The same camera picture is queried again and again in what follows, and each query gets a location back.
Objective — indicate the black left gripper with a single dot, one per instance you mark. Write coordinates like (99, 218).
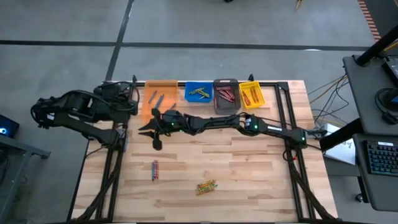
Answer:
(113, 102)

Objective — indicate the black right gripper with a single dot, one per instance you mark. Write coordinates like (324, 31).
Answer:
(174, 127)

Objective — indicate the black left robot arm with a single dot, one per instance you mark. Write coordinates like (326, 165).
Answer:
(81, 127)

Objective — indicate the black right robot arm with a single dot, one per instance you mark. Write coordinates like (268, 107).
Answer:
(217, 123)

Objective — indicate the orange translucent plastic bin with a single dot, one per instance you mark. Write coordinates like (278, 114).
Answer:
(164, 90)

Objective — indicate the blue plastic basket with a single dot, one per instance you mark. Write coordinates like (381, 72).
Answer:
(191, 96)

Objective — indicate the grey plastic bin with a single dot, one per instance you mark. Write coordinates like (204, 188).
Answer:
(227, 109)

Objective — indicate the grey metal cart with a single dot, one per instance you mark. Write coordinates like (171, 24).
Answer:
(25, 149)

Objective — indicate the black box with blue light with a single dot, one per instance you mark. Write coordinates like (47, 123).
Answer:
(11, 124)

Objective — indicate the yellow plastic basket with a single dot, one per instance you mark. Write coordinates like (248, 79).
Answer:
(261, 99)

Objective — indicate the black desk support beam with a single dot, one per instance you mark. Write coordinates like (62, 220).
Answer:
(339, 137)

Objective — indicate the white paper sheet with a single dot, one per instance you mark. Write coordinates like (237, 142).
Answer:
(342, 152)

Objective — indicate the yellow tripod leg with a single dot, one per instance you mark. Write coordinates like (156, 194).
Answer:
(299, 3)

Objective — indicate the grey desk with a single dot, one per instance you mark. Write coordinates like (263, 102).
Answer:
(363, 93)

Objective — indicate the black caster wheel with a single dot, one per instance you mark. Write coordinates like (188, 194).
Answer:
(359, 198)

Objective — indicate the blue backlit keyboard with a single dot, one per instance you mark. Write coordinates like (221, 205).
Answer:
(382, 158)

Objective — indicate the black pole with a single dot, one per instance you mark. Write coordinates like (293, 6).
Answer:
(373, 49)

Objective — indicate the black headphones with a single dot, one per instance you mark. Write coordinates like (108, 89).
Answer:
(388, 118)

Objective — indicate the grey keyboard tray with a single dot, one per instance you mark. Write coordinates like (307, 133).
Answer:
(382, 193)

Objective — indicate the black laptop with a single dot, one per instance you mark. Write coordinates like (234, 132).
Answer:
(392, 70)

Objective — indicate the black floor mat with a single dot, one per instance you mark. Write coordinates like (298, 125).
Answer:
(387, 12)

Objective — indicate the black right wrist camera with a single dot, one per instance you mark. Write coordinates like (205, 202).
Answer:
(174, 116)

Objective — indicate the black aluminium table frame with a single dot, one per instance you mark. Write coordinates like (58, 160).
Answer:
(287, 85)

